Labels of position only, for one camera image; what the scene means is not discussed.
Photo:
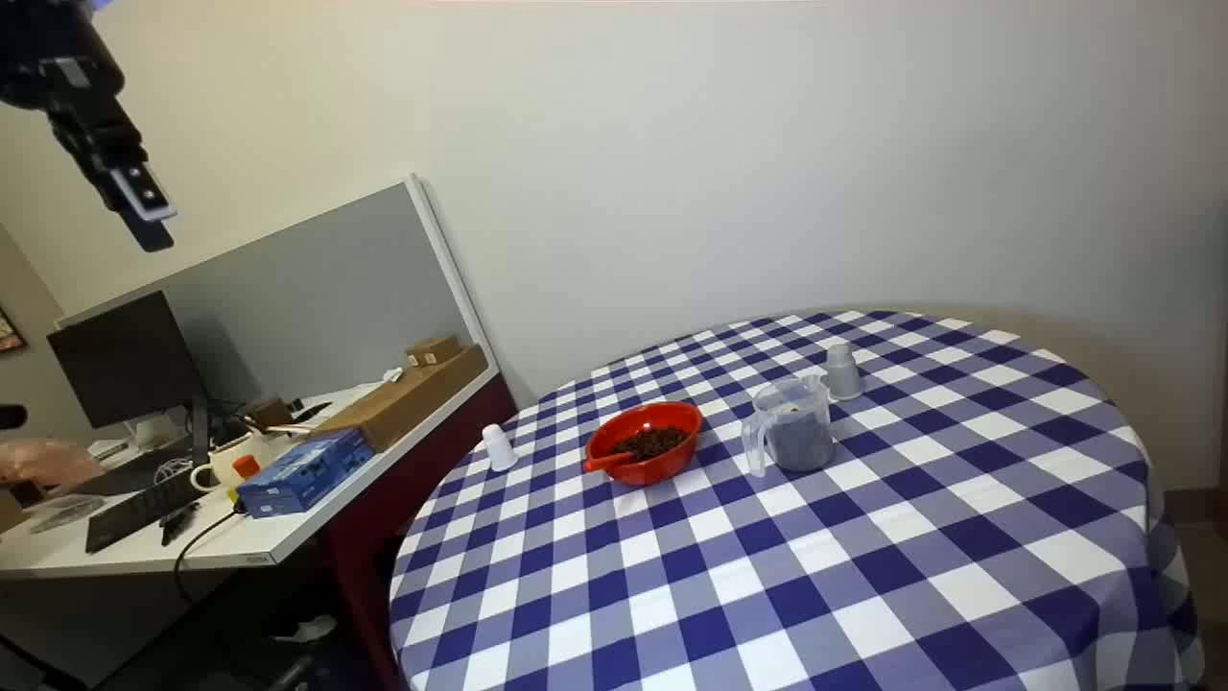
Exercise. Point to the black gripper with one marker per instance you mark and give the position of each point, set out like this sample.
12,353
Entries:
51,45

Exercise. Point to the clear plastic measuring jug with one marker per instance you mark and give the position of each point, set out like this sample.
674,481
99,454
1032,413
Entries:
800,444

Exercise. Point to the red plastic bowl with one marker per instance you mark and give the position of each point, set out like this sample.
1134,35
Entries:
677,435

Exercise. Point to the black computer monitor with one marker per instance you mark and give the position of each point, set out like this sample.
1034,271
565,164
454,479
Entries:
123,358

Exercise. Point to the grey desk divider panel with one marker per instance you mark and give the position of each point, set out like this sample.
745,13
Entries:
320,294

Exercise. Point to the white mug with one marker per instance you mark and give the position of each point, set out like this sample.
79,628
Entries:
228,471

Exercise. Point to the black keyboard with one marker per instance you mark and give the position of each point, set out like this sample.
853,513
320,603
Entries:
136,513

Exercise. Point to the blue carton box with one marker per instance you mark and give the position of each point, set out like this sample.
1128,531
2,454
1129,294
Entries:
306,479

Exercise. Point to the long flat cardboard box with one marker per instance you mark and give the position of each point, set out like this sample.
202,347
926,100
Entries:
406,399

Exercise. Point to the white office desk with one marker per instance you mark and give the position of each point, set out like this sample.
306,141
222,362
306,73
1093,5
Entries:
242,537

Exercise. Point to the small white bottle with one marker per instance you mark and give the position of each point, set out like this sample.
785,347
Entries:
496,450

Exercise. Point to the red spoon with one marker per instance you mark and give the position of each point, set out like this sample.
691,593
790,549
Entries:
603,457

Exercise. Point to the dark brown food pieces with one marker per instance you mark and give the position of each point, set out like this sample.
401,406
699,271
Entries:
659,444

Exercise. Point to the blue white checkered tablecloth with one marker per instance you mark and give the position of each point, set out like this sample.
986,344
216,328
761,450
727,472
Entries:
832,576

